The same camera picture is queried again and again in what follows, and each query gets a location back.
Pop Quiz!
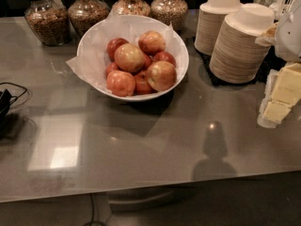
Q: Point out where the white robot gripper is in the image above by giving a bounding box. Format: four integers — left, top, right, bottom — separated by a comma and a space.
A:
255, 0, 301, 128

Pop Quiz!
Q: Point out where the paper bowl stack front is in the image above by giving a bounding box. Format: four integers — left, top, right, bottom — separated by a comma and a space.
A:
209, 3, 275, 84

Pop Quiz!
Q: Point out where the paper bowl stack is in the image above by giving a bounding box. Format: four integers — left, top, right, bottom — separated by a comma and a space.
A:
209, 3, 275, 84
195, 0, 242, 56

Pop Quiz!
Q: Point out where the paper bowl stack back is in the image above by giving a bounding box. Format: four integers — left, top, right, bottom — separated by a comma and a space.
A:
195, 0, 242, 56

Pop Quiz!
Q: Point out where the white ceramic bowl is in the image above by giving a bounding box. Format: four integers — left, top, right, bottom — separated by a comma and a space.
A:
76, 14, 190, 103

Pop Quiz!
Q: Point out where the red apple right back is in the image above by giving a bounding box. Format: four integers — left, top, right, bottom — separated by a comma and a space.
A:
152, 51, 176, 66

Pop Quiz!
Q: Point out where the yellow-red apple back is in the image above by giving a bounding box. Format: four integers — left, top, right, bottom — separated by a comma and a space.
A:
138, 30, 166, 55

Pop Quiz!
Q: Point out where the red apple under top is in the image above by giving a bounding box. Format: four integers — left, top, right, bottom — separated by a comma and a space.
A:
143, 54, 152, 70

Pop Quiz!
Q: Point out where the red apple front middle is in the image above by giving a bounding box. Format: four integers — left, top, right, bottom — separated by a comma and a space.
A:
135, 70, 155, 95

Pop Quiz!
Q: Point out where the large yellow-red top apple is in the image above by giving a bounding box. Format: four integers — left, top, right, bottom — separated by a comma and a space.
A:
114, 43, 144, 73

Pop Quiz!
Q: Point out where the red-orange apple front left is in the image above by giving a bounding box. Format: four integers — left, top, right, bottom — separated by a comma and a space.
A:
106, 71, 135, 97

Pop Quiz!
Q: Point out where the small red apple left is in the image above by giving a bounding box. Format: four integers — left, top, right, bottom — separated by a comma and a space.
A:
105, 62, 119, 76

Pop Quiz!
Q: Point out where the dark red apple back left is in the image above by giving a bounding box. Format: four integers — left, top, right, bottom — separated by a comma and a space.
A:
106, 38, 128, 61

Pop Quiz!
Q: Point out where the black mat under stacks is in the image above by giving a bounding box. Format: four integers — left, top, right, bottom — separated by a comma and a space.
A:
197, 47, 286, 87

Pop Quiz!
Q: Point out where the glass cereal jar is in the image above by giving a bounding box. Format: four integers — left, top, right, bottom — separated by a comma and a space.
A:
150, 0, 188, 31
68, 0, 110, 37
24, 0, 71, 46
112, 0, 151, 16

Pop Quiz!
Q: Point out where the glass cereal jar far left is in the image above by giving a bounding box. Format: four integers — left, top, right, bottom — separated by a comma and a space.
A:
24, 0, 71, 46

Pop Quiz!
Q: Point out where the black device with cable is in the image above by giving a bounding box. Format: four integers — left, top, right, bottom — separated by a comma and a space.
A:
0, 82, 28, 132

